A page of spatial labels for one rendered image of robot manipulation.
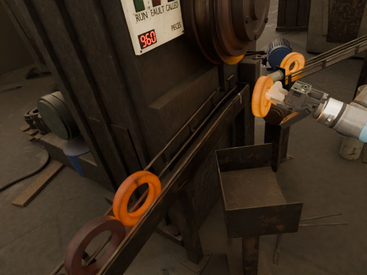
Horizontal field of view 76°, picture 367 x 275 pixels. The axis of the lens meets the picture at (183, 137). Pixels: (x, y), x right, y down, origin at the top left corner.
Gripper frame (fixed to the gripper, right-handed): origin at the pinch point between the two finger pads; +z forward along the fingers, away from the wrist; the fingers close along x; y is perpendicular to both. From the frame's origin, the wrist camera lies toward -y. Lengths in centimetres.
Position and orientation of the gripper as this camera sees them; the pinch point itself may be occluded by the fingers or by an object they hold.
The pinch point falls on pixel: (263, 92)
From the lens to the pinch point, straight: 94.4
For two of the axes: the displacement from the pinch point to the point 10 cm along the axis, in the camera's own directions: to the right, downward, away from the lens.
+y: 0.8, -7.1, -7.0
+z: -8.2, -4.5, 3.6
